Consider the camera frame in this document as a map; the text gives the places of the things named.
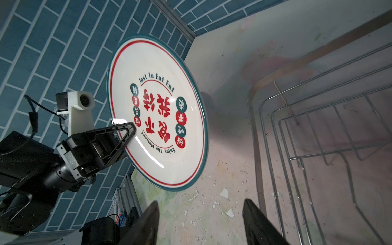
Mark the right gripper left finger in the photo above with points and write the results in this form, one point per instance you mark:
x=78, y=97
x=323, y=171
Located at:
x=145, y=230

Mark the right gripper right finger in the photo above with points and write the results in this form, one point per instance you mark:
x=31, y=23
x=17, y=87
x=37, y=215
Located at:
x=258, y=229

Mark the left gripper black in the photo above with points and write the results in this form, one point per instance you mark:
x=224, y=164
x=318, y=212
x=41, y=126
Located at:
x=83, y=156

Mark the white plate red characters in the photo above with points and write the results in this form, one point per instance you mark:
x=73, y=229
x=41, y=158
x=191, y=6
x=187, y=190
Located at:
x=150, y=86

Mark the metal wire dish rack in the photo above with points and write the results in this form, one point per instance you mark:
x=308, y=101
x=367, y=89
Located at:
x=323, y=141

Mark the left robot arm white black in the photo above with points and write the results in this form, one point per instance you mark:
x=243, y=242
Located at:
x=35, y=175

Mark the white red blue box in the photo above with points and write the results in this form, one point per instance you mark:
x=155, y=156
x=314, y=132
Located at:
x=117, y=210

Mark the aluminium mounting rail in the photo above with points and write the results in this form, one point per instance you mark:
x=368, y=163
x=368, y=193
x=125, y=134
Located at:
x=129, y=201

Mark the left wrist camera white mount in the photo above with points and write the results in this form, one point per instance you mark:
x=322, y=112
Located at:
x=78, y=105

